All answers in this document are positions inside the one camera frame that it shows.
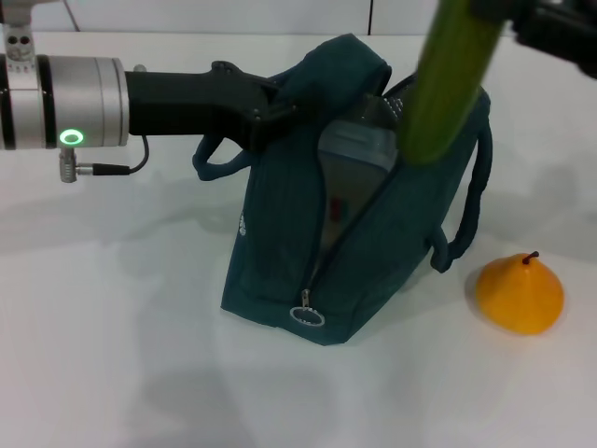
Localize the orange pear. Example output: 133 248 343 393
474 250 565 336

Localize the metal zipper pull ring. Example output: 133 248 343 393
289 288 326 329

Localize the green cucumber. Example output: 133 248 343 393
398 0 507 167

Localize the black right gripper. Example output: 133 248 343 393
468 0 597 81

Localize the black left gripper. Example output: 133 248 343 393
123 59 300 152

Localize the dark teal insulated bag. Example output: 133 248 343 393
193 33 494 347

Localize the clear container with blue lid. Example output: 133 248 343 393
316 92 403 253

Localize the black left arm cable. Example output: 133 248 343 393
76 134 150 177

